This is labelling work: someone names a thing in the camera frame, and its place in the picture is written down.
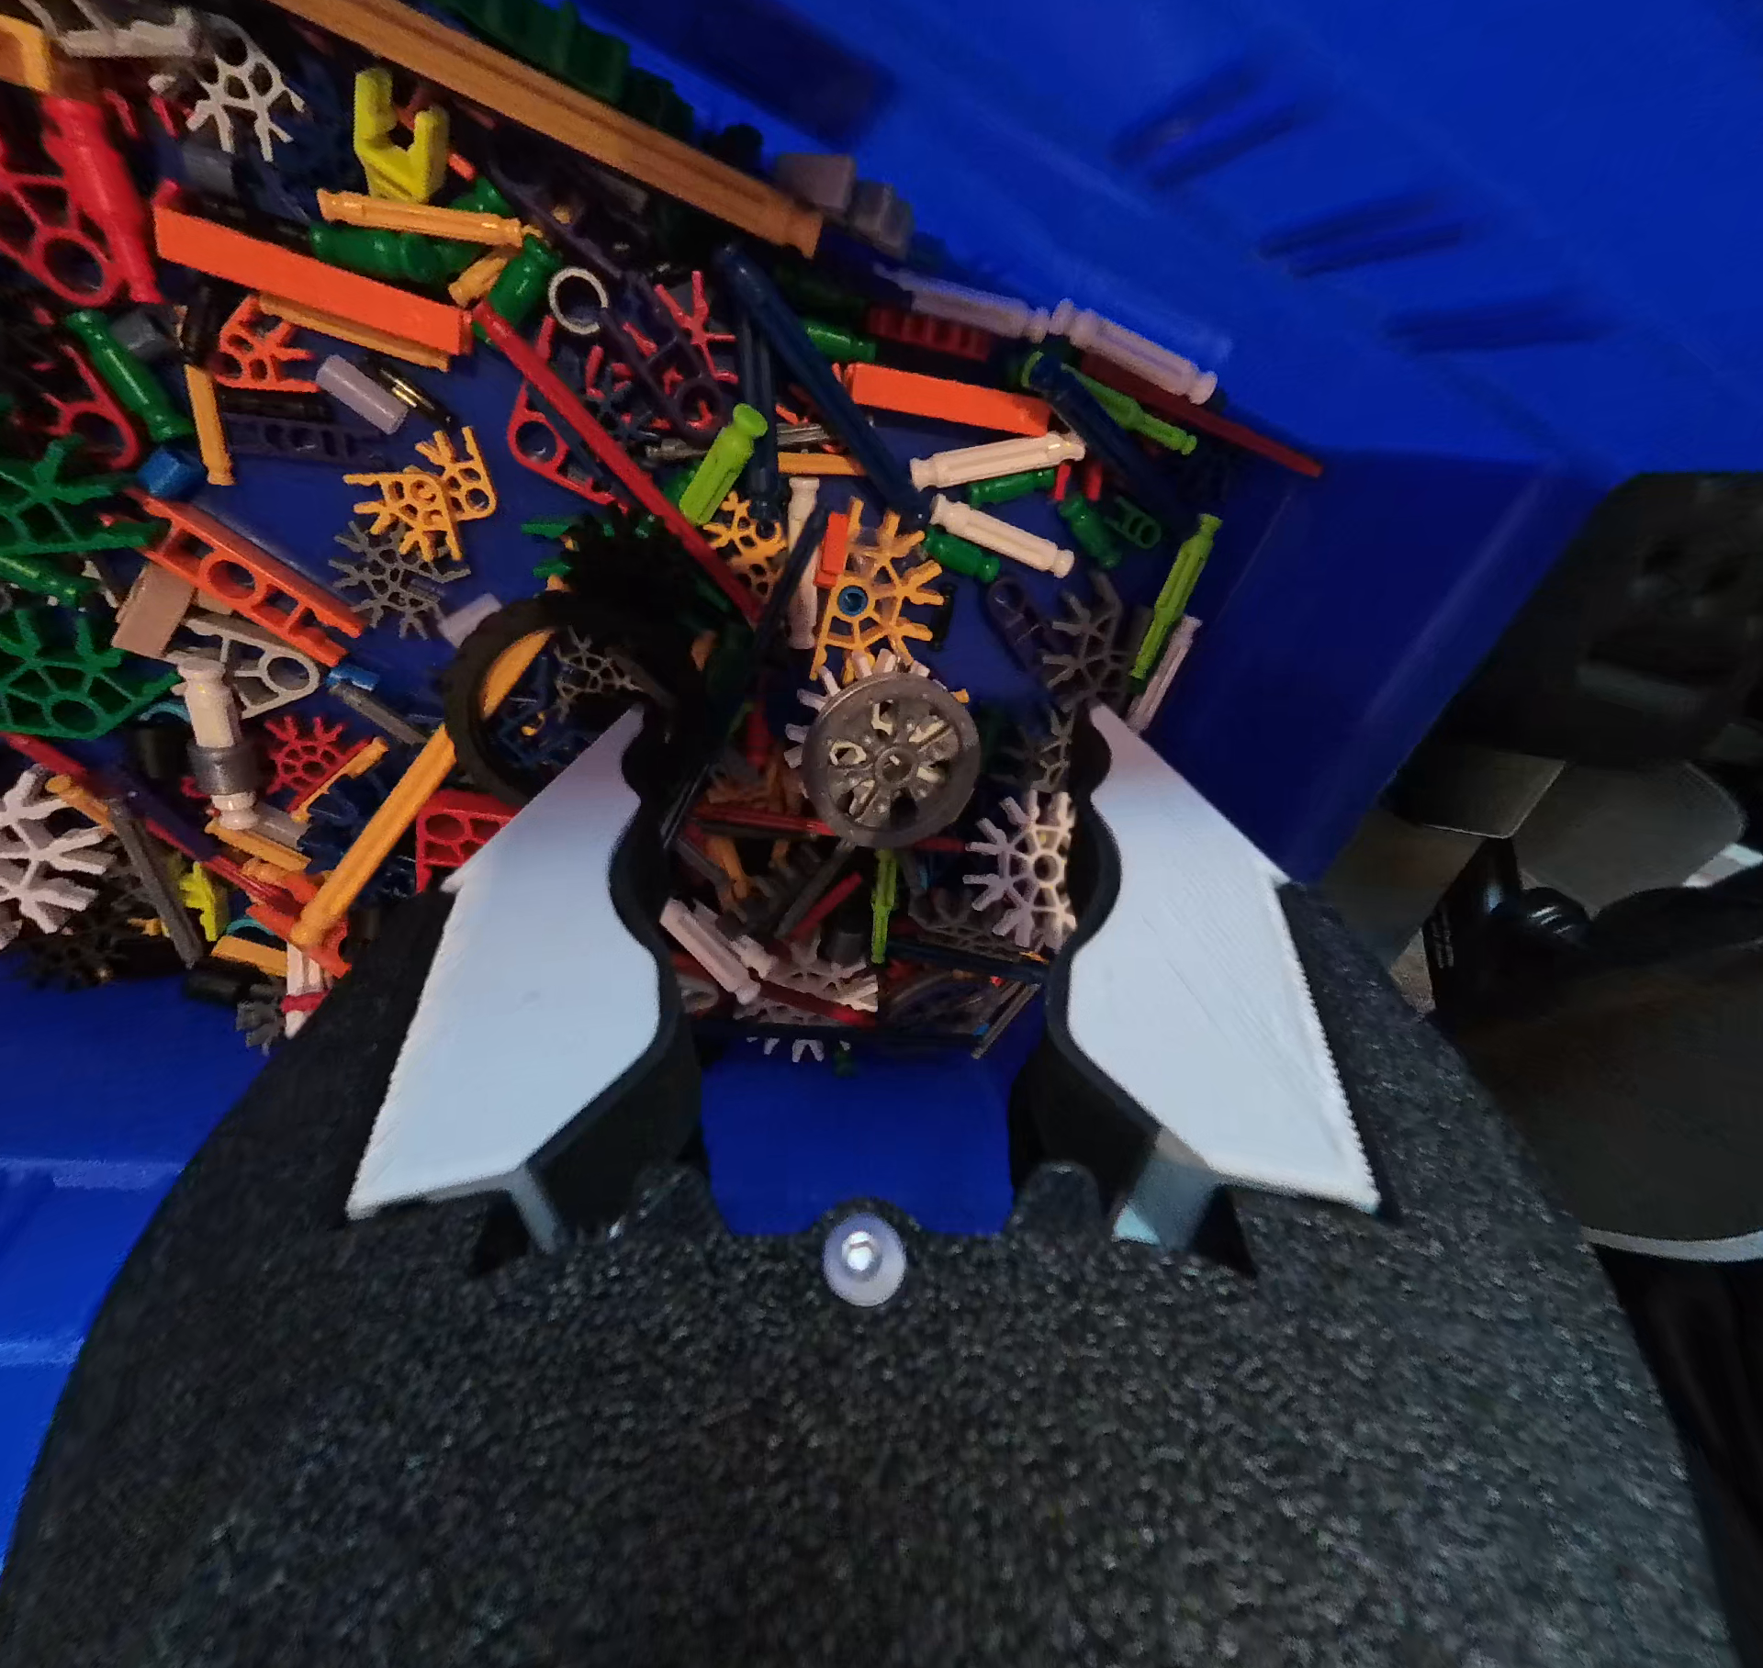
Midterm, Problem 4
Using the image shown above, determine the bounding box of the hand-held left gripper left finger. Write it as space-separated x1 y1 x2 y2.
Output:
344 708 707 1254

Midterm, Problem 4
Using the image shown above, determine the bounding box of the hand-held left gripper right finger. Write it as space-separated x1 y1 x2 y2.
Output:
1043 704 1381 1245

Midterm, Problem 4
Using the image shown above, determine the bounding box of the dark grey wheel hub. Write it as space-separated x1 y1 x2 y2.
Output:
801 668 987 850

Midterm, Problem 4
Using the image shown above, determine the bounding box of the pile of colourful construction pieces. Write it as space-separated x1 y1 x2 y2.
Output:
0 0 1327 1066

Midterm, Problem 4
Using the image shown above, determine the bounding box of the blue bin with square tag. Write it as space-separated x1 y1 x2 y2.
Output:
0 0 1763 1545

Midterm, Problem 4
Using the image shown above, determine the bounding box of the grey table leg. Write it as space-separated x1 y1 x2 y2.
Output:
1321 732 1579 959

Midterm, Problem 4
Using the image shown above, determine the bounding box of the black rubber tyre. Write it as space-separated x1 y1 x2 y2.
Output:
443 591 648 809

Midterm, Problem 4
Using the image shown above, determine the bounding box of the black office chair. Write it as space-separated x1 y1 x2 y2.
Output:
1378 469 1763 1262

